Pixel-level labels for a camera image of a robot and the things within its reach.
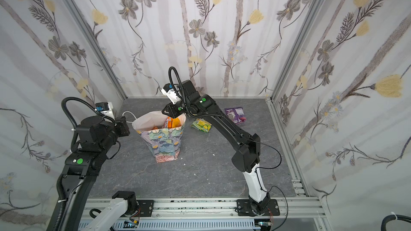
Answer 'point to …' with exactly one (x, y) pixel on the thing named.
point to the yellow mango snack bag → (176, 122)
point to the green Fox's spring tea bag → (202, 124)
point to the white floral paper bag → (161, 133)
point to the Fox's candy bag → (168, 122)
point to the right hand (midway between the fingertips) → (165, 108)
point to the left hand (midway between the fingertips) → (126, 116)
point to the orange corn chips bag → (155, 128)
